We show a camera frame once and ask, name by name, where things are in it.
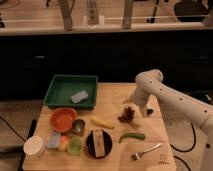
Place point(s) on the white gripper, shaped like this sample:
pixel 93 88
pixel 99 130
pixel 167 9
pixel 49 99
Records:
pixel 140 98

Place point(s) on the dark red grape bunch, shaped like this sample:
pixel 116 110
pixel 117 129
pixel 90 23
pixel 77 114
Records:
pixel 127 115

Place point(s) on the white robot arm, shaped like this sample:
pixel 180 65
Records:
pixel 200 113

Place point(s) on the green chili pepper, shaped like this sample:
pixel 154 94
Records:
pixel 132 135

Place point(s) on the yellow banana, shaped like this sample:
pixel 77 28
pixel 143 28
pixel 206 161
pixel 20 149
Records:
pixel 102 123

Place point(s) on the black round plate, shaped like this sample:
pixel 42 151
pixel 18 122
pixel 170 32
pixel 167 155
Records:
pixel 90 144

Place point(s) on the brown wooden block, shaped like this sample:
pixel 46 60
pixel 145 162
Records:
pixel 98 143

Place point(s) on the silver fork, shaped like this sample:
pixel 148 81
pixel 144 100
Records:
pixel 138 155

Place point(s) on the light blue sponge block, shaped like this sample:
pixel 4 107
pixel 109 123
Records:
pixel 79 96

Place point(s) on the small metal cup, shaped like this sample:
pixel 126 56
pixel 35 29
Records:
pixel 78 127

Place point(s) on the green plastic tray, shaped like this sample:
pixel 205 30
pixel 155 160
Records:
pixel 62 87

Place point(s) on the green plastic cup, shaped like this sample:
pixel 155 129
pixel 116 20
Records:
pixel 74 146

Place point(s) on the orange bowl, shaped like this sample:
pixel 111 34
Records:
pixel 62 119

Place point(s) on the orange small block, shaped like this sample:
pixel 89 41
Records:
pixel 63 143

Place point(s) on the light blue small container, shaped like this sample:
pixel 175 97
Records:
pixel 54 141

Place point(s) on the white paper cup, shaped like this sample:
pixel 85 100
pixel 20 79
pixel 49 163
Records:
pixel 34 146

